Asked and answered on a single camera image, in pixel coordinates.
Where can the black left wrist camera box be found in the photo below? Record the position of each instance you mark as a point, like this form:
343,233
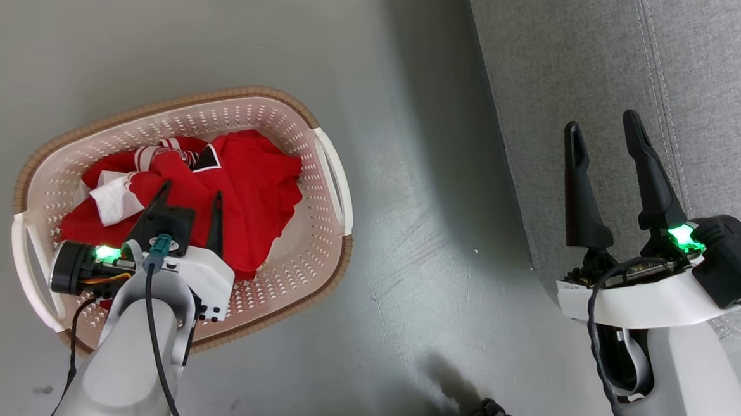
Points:
170,221

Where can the grey fabric sofa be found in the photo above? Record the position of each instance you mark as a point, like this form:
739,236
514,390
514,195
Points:
575,54

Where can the cream perforated laundry basket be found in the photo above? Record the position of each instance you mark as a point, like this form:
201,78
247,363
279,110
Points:
318,230

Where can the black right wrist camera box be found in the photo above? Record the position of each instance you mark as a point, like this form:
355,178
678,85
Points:
735,259

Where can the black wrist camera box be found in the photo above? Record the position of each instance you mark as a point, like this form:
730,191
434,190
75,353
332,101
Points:
735,259
170,221

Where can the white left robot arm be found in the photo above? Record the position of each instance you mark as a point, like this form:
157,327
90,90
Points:
128,360

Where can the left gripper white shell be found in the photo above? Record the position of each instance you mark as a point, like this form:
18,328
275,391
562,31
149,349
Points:
208,275

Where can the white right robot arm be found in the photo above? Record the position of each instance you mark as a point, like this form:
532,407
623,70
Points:
703,390

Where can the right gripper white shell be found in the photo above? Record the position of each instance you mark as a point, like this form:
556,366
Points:
644,305

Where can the teal left camera connector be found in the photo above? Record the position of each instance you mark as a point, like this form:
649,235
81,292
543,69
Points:
160,246

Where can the red and white garment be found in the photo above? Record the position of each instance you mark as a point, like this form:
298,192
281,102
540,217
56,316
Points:
251,183

